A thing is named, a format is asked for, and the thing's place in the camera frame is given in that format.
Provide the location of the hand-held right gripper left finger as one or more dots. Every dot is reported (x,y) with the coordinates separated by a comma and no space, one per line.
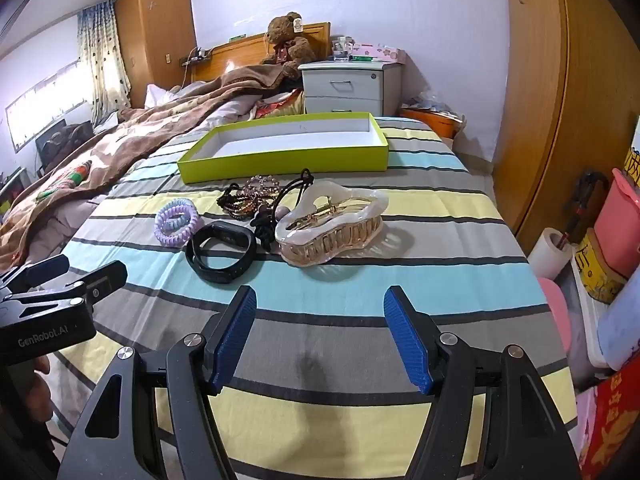
(235,340)

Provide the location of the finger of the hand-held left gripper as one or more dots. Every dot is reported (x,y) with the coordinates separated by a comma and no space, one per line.
(40,270)
(102,282)

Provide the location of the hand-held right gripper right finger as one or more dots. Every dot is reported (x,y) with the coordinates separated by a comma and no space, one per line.
(407,340)

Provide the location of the black wristband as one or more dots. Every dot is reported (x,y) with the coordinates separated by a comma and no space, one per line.
(220,274)

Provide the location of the large translucent hair claw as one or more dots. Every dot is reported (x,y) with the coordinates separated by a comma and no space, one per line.
(320,247)

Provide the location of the pink beaded hair clip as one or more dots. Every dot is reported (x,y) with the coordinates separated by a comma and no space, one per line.
(260,185)

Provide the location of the green shallow cardboard box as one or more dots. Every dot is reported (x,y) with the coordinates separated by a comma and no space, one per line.
(290,135)

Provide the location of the person's left hand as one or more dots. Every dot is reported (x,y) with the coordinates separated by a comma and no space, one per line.
(37,385)

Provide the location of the striped bed sheet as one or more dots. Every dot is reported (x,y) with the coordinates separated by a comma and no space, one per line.
(350,280)

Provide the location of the dark monitor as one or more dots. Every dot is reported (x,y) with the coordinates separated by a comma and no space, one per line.
(60,145)

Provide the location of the brown blanket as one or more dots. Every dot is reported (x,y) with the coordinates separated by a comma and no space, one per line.
(125,135)

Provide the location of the white paper roll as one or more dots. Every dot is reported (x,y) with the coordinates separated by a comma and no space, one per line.
(545,257)

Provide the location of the window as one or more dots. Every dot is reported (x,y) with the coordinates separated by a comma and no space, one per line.
(45,105)

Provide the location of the white pillow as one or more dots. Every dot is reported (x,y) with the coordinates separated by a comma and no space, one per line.
(160,95)

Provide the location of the pale blue bag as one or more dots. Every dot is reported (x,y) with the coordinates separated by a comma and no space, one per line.
(622,325)

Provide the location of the orange box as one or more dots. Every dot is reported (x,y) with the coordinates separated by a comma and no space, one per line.
(430,122)

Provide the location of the patterned curtain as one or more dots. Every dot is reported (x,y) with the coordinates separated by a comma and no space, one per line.
(102,60)

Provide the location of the red bag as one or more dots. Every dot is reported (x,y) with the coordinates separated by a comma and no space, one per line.
(612,425)

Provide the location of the black and red tool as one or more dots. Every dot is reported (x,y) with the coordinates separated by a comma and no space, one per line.
(582,195)

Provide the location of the red and yellow pillow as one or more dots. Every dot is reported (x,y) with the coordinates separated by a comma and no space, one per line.
(280,105)

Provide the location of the pink plastic container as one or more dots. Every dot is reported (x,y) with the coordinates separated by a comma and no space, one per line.
(617,225)

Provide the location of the power strip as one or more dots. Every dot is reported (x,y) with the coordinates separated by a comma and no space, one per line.
(196,56)

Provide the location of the tall narrow wooden wardrobe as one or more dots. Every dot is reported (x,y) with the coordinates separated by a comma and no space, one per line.
(155,35)

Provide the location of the white nightstand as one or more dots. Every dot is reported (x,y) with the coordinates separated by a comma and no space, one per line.
(345,90)

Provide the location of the wooden headboard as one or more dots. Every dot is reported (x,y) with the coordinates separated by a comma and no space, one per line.
(240,50)

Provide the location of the large wooden wardrobe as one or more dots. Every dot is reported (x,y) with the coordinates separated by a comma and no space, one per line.
(550,110)

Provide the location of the pink tissue box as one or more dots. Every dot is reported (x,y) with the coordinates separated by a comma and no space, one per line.
(380,52)

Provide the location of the glass jar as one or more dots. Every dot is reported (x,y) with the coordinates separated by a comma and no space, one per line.
(341,49)

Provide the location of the brown teddy bear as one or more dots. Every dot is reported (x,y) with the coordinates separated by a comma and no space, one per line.
(287,35)

